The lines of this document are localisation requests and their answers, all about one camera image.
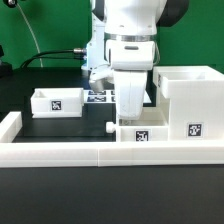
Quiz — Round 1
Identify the black device at left edge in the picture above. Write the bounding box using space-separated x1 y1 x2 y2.
0 45 13 78

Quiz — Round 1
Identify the white U-shaped fence frame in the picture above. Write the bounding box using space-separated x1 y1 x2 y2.
0 112 224 168

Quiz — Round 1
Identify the white thin cable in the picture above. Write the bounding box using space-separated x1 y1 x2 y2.
14 0 44 68

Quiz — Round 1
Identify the white marker tag plate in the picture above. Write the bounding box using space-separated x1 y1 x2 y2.
83 88 153 105

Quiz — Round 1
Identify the white drawer housing box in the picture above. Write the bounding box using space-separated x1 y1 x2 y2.
144 66 224 141

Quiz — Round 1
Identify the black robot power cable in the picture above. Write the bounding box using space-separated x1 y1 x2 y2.
19 48 88 69

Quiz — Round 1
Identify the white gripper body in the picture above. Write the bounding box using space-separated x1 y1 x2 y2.
106 40 155 120

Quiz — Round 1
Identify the white front drawer box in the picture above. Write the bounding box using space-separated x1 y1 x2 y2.
106 120 169 142

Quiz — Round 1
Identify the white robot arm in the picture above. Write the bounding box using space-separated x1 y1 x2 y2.
83 0 190 120

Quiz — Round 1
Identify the white rear drawer box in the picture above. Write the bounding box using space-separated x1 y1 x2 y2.
30 88 84 118

